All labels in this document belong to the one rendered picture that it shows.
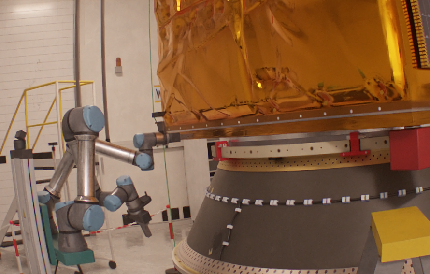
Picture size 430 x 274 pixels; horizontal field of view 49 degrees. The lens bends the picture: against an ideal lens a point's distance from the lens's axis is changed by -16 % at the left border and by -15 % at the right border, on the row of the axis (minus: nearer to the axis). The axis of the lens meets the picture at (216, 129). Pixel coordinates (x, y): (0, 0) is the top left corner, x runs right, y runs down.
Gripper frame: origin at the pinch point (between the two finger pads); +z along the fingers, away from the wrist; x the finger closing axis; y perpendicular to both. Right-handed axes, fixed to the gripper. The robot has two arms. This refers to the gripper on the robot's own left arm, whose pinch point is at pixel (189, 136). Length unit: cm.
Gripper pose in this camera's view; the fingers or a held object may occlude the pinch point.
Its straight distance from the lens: 293.1
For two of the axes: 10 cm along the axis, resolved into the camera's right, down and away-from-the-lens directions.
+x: 4.9, -0.4, -8.7
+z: 8.7, -0.8, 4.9
